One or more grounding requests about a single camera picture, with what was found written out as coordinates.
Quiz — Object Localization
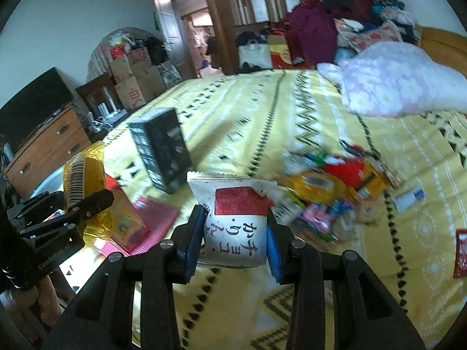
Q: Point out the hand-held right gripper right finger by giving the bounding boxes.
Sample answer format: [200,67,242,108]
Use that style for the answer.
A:
[266,212,426,350]

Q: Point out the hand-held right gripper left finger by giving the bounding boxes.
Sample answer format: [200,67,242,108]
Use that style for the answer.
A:
[44,205,210,350]

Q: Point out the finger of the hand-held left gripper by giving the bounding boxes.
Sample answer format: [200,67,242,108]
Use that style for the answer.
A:
[7,190,66,224]
[20,190,115,242]

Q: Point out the clear yellow bread packet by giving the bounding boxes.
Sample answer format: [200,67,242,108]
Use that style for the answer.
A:
[63,145,148,254]

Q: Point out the white red label snack packet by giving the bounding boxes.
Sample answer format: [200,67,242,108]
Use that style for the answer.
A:
[187,171,278,270]

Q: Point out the person's left hand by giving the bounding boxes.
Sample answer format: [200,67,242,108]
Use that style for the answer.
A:
[0,275,63,324]

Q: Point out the pink flat box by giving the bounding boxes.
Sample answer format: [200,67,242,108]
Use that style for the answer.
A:
[91,196,180,256]

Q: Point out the green snack packet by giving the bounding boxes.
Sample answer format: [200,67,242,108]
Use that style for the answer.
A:
[283,193,309,224]

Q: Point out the wooden dresser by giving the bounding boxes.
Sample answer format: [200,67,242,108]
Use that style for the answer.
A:
[4,103,93,200]

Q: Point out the yellow round snack packet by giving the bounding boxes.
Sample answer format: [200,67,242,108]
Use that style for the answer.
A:
[286,171,350,205]

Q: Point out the blue pink snack packet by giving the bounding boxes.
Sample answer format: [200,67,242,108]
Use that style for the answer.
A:
[328,199,357,220]

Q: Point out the black cardboard box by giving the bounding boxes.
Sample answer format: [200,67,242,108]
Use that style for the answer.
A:
[129,108,193,195]

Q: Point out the clear round cookie packet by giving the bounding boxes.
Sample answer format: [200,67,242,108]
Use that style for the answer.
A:
[356,204,381,225]

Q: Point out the black television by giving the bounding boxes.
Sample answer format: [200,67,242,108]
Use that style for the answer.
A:
[0,66,76,154]

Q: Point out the dark wooden shelf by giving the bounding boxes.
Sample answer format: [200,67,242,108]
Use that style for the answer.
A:
[75,72,128,132]

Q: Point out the orange yellow snack packet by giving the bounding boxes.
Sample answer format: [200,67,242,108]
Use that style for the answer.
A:
[359,160,397,200]

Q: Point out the stack of cardboard boxes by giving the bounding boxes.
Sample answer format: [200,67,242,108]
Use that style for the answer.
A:
[109,48,165,111]

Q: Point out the yellow patterned bed sheet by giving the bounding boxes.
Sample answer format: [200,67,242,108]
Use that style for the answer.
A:
[67,69,467,350]

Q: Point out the round pale board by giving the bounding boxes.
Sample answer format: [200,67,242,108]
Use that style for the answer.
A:
[87,27,163,81]

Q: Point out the black bag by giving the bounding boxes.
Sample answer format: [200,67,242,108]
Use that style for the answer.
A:
[145,36,169,65]

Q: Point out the dark red packet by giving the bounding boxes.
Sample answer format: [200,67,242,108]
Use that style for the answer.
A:
[453,228,467,279]

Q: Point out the tall cardboard box stack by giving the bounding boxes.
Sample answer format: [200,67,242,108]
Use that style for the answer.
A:
[182,14,213,78]

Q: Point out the wooden door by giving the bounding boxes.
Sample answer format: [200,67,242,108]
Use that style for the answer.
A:
[147,0,198,80]

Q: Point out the red gold box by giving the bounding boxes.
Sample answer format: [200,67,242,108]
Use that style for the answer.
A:
[270,42,297,69]

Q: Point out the white tote bag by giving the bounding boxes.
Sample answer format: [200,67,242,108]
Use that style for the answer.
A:
[238,39,273,71]

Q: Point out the white floral pillow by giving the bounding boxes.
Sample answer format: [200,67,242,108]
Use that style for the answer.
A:
[317,41,467,118]

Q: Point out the maroon garment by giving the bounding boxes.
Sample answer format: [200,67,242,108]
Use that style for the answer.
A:
[284,0,339,69]

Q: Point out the wooden wardrobe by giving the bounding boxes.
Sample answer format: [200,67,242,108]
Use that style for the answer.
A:
[197,0,373,74]

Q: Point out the pile of clothes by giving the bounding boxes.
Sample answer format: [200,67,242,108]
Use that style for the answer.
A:
[323,0,420,50]

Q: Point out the wooden headboard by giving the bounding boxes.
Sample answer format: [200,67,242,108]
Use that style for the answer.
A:
[416,25,467,67]

